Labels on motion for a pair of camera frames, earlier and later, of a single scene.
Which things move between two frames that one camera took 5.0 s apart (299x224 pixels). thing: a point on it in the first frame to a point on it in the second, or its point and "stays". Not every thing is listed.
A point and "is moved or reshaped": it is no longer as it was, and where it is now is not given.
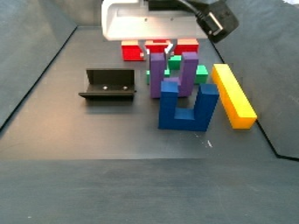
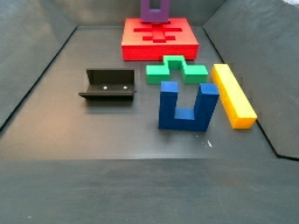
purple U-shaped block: (185, 77) is moved or reshaped
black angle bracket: (108, 83) stays
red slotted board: (132, 52) stays
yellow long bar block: (237, 110) stays
